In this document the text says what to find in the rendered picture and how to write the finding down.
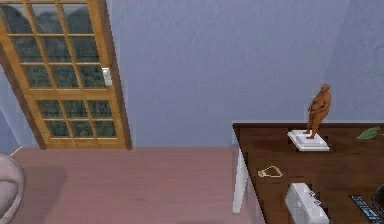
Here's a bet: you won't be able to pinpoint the wooden glass-paned room door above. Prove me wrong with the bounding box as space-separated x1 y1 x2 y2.
0 0 134 151

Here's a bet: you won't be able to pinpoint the black round object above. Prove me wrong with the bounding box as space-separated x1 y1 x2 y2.
370 184 384 221

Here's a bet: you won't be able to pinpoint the grey round seat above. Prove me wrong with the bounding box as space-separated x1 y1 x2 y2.
0 152 27 224

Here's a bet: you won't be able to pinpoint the green leaf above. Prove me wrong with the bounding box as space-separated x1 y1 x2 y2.
356 125 382 141

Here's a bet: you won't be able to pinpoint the silver door handle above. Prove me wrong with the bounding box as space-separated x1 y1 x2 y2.
101 67 113 87

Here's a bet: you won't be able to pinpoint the black remote control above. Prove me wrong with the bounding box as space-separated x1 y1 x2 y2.
348 194 384 224

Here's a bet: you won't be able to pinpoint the brown human figure statue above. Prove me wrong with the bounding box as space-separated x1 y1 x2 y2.
287 83 332 153

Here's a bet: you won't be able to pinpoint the dark wood table white legs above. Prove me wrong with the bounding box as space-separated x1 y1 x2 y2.
231 122 384 224

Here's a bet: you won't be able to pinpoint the white box with clasps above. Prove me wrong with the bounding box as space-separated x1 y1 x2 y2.
284 182 331 224

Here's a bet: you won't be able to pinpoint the pale wire outline object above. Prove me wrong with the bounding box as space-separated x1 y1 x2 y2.
257 165 284 179

